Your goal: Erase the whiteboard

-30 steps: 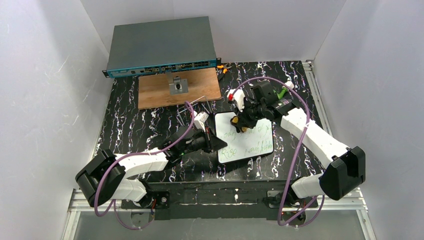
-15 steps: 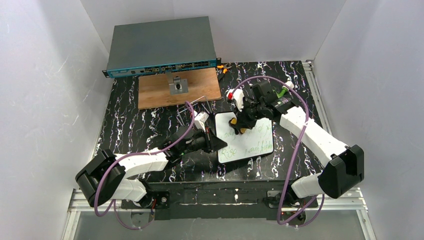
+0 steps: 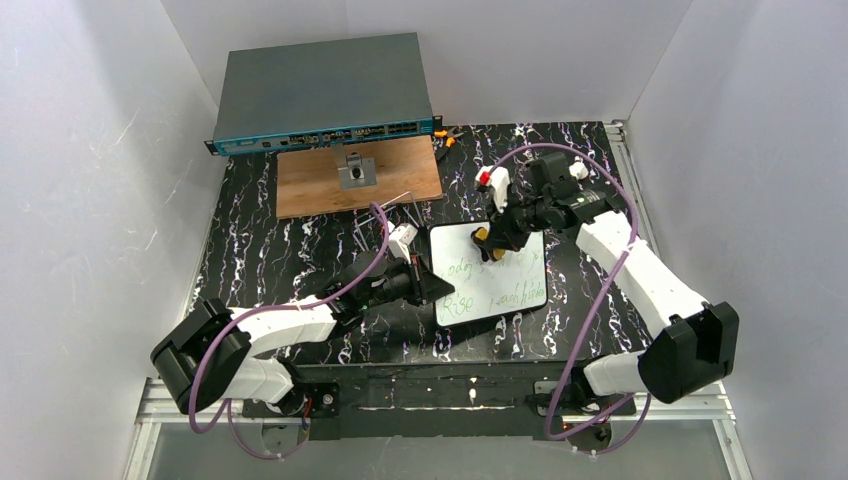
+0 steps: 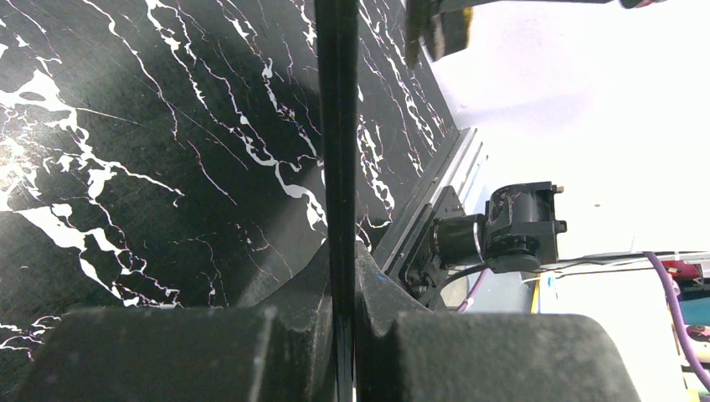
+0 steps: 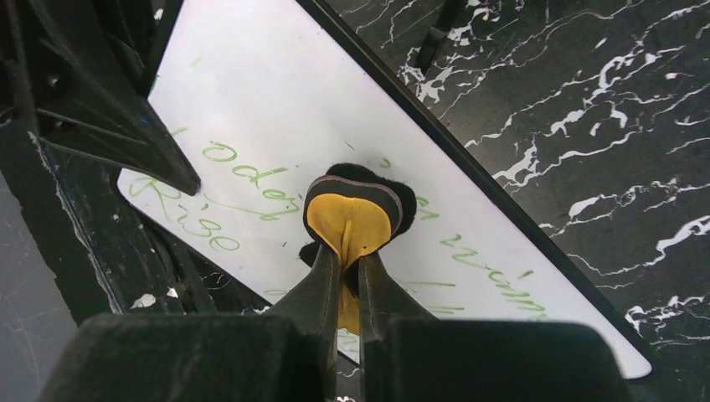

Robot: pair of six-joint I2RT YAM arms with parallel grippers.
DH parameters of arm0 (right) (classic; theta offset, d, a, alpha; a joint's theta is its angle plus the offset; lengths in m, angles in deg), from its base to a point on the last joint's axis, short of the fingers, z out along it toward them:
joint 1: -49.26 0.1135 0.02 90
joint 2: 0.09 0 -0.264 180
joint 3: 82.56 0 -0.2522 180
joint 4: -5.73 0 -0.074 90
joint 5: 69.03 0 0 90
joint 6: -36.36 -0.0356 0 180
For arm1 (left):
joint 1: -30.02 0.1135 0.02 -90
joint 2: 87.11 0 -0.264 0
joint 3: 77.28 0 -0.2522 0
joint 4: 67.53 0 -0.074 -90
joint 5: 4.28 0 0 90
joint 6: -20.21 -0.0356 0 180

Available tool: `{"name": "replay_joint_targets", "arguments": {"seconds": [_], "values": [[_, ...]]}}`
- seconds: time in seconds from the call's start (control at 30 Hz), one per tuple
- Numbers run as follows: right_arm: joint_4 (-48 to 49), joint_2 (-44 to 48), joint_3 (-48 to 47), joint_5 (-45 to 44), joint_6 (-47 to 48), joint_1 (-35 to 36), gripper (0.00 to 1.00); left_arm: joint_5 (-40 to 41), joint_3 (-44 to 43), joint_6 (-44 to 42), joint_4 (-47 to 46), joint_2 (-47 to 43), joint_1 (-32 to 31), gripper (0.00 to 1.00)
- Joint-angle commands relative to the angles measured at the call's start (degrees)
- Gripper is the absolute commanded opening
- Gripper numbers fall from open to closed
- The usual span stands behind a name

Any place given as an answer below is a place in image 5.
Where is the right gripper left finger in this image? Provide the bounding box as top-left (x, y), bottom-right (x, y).
top-left (39, 245), bottom-right (341, 401)

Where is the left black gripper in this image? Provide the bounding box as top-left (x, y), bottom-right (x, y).
top-left (1, 1), bottom-right (201, 195)

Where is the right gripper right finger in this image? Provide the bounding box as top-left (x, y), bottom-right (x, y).
top-left (358, 254), bottom-right (631, 401)

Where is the yellow black whiteboard eraser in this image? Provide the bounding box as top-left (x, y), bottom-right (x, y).
top-left (299, 162), bottom-right (417, 335)

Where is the white whiteboard black frame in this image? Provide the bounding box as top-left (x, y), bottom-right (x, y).
top-left (117, 1), bottom-right (652, 379)

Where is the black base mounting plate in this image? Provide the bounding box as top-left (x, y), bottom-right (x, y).
top-left (1, 121), bottom-right (266, 322)

